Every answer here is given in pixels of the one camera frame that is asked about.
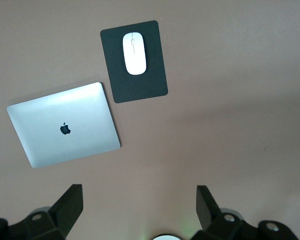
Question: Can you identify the black mouse pad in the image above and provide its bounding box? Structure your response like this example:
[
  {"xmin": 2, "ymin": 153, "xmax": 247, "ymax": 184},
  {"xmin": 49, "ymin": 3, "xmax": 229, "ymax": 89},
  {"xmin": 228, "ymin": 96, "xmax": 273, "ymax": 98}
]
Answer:
[{"xmin": 99, "ymin": 20, "xmax": 169, "ymax": 104}]

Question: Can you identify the silver laptop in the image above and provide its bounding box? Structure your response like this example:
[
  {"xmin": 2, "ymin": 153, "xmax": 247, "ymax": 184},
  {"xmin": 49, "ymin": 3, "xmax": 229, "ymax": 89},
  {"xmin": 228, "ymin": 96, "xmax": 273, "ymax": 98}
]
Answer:
[{"xmin": 6, "ymin": 81, "xmax": 122, "ymax": 169}]

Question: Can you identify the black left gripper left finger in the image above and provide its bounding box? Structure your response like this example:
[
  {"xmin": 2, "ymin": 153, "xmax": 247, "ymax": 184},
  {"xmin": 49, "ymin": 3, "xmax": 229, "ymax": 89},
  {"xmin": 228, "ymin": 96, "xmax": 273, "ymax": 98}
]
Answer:
[{"xmin": 0, "ymin": 184, "xmax": 84, "ymax": 240}]

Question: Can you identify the white computer mouse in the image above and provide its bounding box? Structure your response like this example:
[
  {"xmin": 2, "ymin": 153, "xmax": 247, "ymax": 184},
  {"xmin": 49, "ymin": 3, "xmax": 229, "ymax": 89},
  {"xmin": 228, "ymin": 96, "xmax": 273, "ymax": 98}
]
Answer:
[{"xmin": 122, "ymin": 31, "xmax": 148, "ymax": 76}]

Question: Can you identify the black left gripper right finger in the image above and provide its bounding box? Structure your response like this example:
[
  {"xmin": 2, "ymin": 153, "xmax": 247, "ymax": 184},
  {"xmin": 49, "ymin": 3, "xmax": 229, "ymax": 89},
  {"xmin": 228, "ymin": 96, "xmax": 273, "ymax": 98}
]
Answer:
[{"xmin": 191, "ymin": 184, "xmax": 298, "ymax": 240}]

